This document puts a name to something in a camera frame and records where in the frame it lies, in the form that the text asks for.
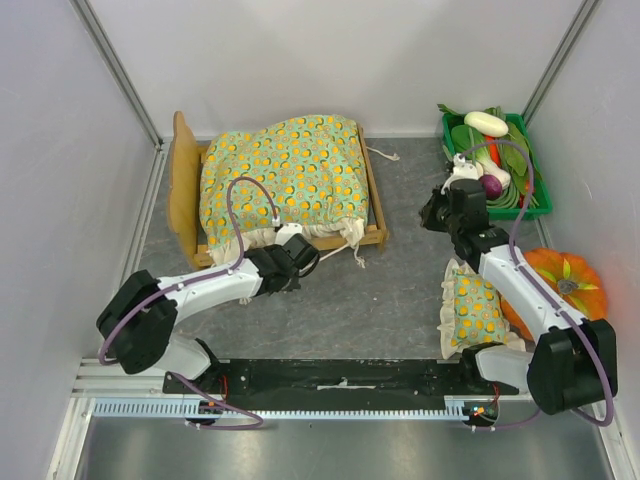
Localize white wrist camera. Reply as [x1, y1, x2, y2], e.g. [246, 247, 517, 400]
[441, 154, 484, 194]
[274, 223, 303, 246]

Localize small lemon print pillow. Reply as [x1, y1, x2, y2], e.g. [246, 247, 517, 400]
[437, 259, 526, 359]

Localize green long beans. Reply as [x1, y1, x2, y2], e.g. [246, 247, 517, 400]
[487, 184, 520, 209]

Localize bok choy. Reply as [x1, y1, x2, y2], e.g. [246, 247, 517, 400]
[450, 125, 511, 188]

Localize white rope tie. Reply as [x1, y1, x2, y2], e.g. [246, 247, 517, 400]
[320, 243, 366, 269]

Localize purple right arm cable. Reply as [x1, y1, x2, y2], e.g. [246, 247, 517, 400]
[449, 139, 616, 432]

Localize lemon print cushion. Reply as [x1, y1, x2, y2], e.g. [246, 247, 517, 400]
[199, 115, 369, 264]

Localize green spinach leaves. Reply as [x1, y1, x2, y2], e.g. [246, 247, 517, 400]
[437, 103, 537, 181]

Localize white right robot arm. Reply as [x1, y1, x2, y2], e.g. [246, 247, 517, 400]
[420, 179, 618, 427]

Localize wooden pet bed frame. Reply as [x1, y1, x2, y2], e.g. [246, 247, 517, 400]
[167, 111, 389, 270]

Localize purple onion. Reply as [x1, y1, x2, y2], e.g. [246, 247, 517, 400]
[479, 174, 503, 200]

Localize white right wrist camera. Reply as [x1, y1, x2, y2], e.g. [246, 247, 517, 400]
[441, 154, 484, 194]

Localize green plastic crate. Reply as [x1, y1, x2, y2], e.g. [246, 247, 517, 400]
[442, 113, 552, 220]

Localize orange pumpkin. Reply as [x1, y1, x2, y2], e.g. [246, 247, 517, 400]
[524, 248, 608, 320]

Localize white eggplant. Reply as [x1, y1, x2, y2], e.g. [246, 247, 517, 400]
[464, 111, 509, 138]

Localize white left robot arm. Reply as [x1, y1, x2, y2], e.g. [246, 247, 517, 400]
[96, 233, 320, 393]

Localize orange carrot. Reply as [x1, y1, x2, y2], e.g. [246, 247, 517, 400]
[485, 135, 501, 167]

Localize white cable duct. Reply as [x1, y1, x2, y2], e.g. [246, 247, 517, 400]
[92, 398, 497, 421]

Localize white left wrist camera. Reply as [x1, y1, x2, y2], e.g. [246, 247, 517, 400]
[274, 223, 303, 246]

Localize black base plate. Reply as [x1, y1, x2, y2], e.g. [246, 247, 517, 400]
[192, 359, 518, 411]

